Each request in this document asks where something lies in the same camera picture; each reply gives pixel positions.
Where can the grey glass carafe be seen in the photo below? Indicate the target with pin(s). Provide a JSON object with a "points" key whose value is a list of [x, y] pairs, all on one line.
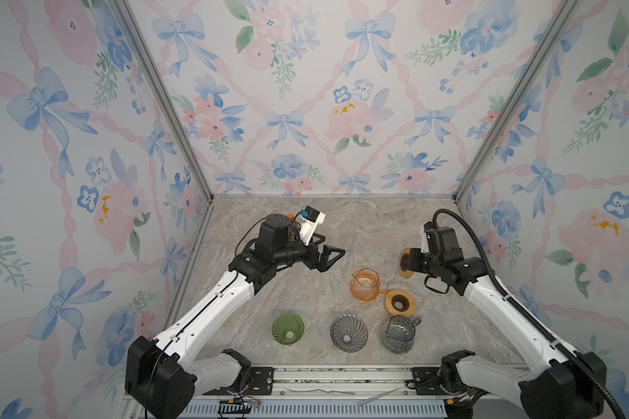
{"points": [[399, 335]]}

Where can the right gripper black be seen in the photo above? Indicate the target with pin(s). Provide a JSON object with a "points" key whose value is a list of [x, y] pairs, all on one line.
{"points": [[414, 254]]}

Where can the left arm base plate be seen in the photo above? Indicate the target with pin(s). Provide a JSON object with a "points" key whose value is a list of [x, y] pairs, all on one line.
{"points": [[253, 381]]}

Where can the aluminium corner post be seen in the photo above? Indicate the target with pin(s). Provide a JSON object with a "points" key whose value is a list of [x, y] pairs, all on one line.
{"points": [[554, 31], [136, 40]]}

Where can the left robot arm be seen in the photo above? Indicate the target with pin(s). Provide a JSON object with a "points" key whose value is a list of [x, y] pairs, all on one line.
{"points": [[164, 374]]}

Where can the grey ribbed dripper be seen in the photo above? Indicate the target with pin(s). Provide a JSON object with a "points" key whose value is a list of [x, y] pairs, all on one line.
{"points": [[349, 333]]}

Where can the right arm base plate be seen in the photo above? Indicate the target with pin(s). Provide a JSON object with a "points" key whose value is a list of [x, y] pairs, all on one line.
{"points": [[427, 381]]}

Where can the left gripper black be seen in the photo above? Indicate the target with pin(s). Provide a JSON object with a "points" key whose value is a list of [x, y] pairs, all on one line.
{"points": [[324, 264]]}

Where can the aluminium mounting rail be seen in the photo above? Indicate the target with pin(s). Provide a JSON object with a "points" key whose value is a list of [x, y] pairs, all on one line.
{"points": [[342, 392]]}

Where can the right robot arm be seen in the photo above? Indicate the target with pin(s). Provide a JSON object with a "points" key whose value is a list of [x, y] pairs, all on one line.
{"points": [[558, 381]]}

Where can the orange glass carafe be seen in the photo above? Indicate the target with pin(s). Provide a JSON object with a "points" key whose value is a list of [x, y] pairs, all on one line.
{"points": [[365, 285]]}

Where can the right aluminium corner post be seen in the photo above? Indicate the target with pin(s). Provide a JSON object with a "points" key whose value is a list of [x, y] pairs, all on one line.
{"points": [[554, 31]]}

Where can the left aluminium corner post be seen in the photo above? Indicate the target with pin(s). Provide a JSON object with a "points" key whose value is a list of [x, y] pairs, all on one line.
{"points": [[136, 40]]}

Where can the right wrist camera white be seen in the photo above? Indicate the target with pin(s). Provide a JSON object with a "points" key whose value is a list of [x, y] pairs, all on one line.
{"points": [[426, 239]]}

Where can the green ribbed dripper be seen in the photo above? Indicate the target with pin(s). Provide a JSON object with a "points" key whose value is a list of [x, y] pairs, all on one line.
{"points": [[288, 328]]}

